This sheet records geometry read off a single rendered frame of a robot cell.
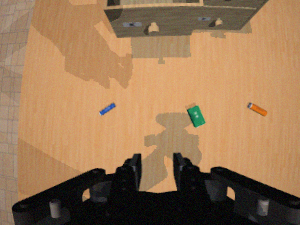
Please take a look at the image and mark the orange battery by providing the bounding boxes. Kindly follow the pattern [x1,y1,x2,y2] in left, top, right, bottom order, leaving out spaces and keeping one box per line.
[248,103,267,116]

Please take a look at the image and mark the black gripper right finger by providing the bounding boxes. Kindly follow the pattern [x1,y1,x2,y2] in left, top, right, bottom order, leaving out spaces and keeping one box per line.
[173,153,300,225]

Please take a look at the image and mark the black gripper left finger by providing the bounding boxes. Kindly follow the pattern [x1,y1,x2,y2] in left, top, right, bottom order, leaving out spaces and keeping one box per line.
[12,153,142,225]

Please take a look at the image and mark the blue battery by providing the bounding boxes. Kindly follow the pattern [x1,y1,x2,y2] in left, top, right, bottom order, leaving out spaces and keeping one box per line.
[99,103,116,116]

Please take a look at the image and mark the green battery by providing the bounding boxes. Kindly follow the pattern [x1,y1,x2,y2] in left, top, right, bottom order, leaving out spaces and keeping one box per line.
[187,105,206,128]

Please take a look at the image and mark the wooden chest of drawers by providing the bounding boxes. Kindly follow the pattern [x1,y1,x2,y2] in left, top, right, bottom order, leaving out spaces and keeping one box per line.
[194,0,269,30]

